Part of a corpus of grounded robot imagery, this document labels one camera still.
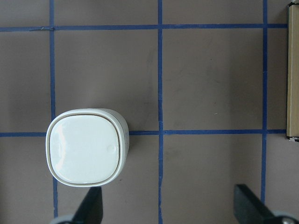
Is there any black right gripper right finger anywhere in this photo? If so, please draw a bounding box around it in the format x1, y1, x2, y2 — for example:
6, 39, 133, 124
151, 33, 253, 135
234, 184, 299, 224

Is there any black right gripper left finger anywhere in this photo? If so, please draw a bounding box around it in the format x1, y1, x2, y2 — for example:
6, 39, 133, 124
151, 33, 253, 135
51, 186, 104, 224

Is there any white trash can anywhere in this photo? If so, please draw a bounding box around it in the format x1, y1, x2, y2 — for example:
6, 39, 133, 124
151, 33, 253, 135
45, 108, 129, 188

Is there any white trash can lid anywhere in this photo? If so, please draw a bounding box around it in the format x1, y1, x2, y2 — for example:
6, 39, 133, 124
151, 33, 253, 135
47, 115, 120, 186

